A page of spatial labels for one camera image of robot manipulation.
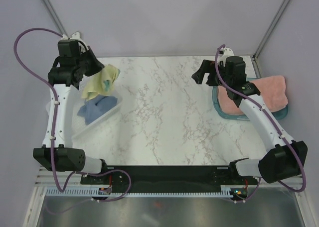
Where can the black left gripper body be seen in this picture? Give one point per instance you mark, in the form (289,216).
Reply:
(78,62)

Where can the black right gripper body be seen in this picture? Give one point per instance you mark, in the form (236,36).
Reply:
(222,69)

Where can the yellow towel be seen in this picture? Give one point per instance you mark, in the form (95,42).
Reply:
(101,83)

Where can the pink towel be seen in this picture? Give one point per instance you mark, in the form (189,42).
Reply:
(273,91)

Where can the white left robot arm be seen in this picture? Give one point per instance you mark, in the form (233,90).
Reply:
(54,154)

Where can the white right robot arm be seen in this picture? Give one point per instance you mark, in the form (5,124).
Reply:
(285,157)

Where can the blue towel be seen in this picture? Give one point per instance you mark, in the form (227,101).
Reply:
(96,107)

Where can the teal translucent plastic tub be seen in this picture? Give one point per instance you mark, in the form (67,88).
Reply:
(278,115)

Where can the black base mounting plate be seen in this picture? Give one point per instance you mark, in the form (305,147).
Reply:
(170,177)

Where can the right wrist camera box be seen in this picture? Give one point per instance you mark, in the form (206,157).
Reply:
(224,53)

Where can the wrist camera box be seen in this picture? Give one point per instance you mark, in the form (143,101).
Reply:
(224,53)
(76,35)

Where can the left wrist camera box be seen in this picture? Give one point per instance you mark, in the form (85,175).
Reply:
(76,35)

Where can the left aluminium frame post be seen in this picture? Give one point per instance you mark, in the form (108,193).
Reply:
(54,16)

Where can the aluminium frame post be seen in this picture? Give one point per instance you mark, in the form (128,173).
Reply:
(54,16)
(275,21)

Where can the right aluminium frame post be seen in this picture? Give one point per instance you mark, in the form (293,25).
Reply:
(275,21)

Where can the aluminium table edge rail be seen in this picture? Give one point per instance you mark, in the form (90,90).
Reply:
(45,178)

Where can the white slotted cable duct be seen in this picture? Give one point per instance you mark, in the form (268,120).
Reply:
(218,192)

